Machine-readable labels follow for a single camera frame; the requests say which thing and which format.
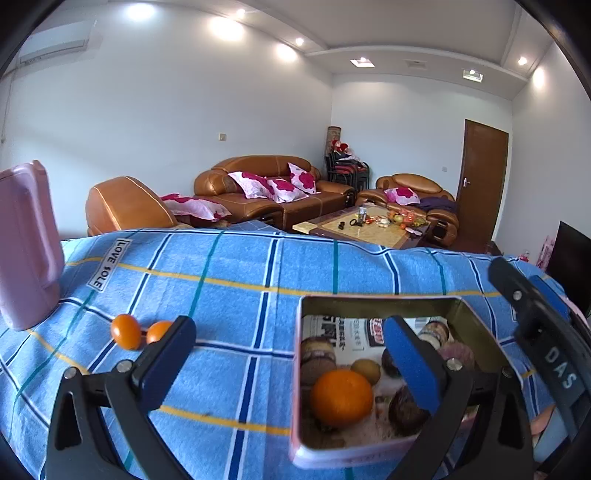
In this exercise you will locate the brown leather sofa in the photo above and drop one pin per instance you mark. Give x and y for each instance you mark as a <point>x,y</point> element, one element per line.
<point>217,184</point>

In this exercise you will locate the black television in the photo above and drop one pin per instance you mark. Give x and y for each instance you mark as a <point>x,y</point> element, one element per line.
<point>572,263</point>

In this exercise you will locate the large orange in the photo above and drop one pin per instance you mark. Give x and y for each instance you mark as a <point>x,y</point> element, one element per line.
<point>341,397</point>

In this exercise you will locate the patterned rolled mat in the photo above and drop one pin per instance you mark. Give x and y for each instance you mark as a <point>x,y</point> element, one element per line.
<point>334,137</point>

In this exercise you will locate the small orange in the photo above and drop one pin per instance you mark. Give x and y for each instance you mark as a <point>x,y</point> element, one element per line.
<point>125,331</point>
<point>158,332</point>

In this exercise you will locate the white air conditioner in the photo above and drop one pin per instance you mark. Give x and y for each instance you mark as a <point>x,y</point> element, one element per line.
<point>53,44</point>

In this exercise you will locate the square ceiling light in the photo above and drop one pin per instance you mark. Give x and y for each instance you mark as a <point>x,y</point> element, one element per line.
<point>472,74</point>
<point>361,61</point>

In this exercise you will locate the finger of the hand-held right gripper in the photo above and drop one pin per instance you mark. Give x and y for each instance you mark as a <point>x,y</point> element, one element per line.
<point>510,286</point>
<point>549,297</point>

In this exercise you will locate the pink flowered pillow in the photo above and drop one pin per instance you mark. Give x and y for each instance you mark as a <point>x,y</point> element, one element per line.
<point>304,177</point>
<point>286,190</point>
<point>194,206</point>
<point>401,195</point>
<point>251,183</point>

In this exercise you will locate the printed paper leaflet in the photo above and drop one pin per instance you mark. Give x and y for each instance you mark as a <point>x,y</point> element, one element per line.
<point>332,332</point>

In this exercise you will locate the pink electric kettle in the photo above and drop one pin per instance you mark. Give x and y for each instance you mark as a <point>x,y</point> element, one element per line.
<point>23,258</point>

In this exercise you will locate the glass top coffee table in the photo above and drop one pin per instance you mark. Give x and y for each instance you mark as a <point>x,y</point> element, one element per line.
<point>369,233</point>

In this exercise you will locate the blue checked blanket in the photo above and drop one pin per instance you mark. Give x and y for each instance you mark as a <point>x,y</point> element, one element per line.
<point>231,295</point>

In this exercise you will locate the stacked dark chairs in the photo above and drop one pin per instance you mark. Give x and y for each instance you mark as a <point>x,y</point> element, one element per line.
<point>346,173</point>

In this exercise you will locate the purple cloth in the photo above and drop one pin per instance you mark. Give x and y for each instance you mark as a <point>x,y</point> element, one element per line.
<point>436,204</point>

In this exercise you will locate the dark brown round fruit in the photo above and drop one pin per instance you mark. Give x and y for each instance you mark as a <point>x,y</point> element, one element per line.
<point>406,410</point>

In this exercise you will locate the brown wooden door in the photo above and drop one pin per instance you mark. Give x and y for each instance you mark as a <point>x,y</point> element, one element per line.
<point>482,184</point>

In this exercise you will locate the pink tin box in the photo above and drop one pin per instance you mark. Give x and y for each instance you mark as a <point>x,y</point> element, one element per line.
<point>369,454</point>

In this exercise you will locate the person's right hand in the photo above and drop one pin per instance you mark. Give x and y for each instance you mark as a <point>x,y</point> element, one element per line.
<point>545,419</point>

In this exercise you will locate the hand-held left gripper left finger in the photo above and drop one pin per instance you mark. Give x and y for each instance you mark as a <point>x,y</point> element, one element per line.
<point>157,378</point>

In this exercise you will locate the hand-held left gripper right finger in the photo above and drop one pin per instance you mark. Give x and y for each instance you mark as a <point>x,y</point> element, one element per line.
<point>411,364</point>

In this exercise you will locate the brown leather armchair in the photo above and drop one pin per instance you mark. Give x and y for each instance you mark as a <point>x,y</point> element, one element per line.
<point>124,207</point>
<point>415,182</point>

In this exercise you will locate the brown kiwi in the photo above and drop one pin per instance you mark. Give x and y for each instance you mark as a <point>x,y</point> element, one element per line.
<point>365,371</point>

